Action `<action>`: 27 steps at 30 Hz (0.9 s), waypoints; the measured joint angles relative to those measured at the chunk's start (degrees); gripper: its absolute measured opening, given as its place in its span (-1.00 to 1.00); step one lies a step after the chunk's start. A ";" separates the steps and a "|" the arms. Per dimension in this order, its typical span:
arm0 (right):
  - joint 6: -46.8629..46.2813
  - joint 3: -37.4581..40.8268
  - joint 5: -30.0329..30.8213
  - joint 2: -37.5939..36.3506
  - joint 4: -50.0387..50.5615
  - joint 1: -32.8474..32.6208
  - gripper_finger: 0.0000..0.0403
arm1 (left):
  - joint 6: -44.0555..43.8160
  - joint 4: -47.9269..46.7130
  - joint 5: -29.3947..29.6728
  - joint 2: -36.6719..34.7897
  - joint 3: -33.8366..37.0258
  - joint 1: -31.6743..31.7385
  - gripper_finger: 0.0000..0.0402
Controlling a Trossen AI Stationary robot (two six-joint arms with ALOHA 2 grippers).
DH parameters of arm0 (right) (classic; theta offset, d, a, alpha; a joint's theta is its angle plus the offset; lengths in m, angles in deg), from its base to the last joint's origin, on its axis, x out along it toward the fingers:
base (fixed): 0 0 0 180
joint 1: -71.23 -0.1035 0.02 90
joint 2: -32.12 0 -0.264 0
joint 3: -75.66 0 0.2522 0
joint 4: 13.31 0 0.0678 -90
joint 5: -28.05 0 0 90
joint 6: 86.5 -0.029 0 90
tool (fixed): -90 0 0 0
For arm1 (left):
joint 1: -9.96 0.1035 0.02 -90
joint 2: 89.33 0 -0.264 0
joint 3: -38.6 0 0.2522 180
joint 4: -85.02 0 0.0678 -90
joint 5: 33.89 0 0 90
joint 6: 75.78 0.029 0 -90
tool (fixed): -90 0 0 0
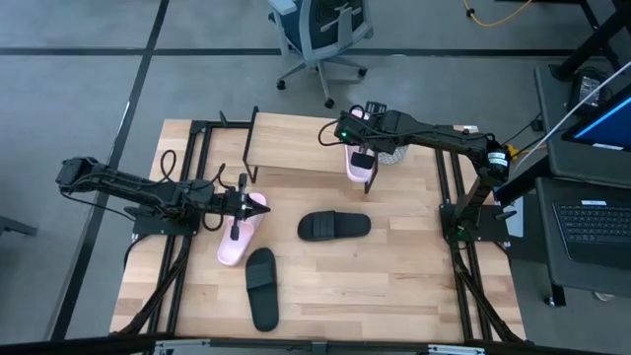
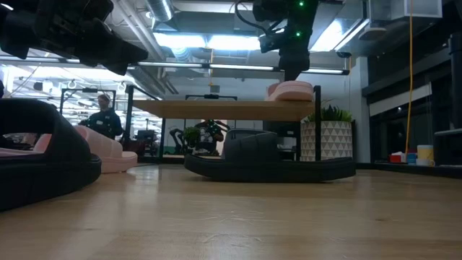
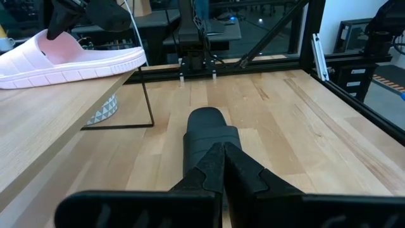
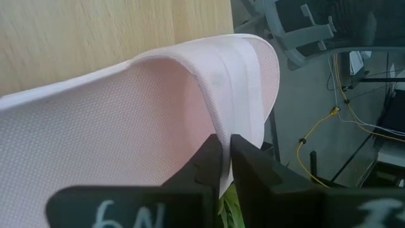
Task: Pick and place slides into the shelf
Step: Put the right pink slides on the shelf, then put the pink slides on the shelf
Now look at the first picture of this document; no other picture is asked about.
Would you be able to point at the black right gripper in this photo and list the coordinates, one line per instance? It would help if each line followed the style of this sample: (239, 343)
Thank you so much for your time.
(362, 161)

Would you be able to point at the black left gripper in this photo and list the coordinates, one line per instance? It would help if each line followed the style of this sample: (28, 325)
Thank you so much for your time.
(229, 204)

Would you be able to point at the pink slide sandal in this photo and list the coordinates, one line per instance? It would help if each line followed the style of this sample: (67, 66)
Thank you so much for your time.
(357, 175)
(236, 249)

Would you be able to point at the black slide sandal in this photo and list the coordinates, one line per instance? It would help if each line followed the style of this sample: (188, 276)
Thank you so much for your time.
(345, 227)
(263, 305)

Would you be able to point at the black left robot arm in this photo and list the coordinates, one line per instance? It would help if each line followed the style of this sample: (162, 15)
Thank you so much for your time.
(123, 185)

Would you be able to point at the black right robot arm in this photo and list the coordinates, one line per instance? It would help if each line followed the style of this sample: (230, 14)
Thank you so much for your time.
(443, 138)

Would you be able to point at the green plant in patterned pot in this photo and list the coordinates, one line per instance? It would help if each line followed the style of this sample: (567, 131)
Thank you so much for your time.
(397, 157)

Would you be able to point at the grey office chair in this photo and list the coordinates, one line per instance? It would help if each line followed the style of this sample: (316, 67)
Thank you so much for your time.
(320, 29)

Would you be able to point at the black crossbar with silver brackets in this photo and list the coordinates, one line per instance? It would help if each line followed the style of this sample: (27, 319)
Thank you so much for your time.
(315, 347)

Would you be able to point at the yellow plug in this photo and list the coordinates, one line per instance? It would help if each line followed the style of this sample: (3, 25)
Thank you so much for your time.
(515, 151)

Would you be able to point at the black side desk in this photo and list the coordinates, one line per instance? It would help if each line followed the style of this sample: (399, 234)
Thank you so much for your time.
(548, 98)

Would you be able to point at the black power adapter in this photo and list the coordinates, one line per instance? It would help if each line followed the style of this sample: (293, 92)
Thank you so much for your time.
(586, 89)

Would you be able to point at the dark grey furniture foot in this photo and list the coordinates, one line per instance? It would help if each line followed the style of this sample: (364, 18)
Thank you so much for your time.
(15, 227)

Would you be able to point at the black laptop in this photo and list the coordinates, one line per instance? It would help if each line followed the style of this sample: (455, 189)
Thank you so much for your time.
(591, 227)

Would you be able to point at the monitor with blue screen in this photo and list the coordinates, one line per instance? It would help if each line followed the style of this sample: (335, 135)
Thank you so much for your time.
(609, 125)

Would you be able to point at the black table leg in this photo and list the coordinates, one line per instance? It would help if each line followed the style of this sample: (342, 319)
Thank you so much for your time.
(591, 44)

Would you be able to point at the wooden shelf with black frame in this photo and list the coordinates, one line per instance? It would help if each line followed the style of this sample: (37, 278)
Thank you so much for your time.
(291, 143)

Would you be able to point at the black aluminium rig frame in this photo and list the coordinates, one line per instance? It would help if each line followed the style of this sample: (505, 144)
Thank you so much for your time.
(197, 126)

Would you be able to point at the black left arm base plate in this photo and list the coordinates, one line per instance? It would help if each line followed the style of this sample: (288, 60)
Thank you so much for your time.
(148, 224)

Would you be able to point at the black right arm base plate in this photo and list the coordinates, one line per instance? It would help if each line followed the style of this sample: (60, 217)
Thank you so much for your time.
(493, 229)

